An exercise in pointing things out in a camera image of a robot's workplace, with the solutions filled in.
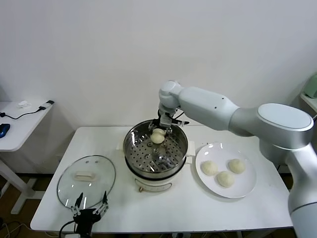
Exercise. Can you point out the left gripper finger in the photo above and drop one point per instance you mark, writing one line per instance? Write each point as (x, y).
(105, 197)
(79, 199)

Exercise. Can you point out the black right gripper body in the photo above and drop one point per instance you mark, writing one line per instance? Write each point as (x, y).
(157, 123)

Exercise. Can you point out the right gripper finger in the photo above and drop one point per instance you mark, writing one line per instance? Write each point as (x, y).
(151, 125)
(169, 130)

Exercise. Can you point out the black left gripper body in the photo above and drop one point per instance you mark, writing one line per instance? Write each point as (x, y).
(86, 215)

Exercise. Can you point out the white steamed baozi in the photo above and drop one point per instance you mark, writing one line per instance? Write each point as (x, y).
(237, 165)
(157, 136)
(225, 179)
(209, 168)

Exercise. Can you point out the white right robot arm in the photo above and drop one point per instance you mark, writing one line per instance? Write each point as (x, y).
(210, 106)

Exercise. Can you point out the steel steamer pot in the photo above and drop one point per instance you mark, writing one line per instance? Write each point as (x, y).
(158, 156)

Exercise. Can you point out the white round plate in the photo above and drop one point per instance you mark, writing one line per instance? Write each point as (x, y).
(223, 153)

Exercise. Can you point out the white side desk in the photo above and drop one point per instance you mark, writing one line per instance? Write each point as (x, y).
(22, 129)

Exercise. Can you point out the blue computer mouse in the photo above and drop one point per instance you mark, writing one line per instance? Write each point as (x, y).
(4, 130)

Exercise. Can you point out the small white desk object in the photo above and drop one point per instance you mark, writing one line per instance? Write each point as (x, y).
(23, 104)

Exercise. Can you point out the white shelf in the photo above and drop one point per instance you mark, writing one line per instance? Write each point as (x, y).
(309, 100)

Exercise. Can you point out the green appliance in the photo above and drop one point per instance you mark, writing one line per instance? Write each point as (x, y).
(310, 86)

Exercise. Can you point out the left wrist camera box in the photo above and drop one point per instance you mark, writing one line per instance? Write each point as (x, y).
(72, 235)

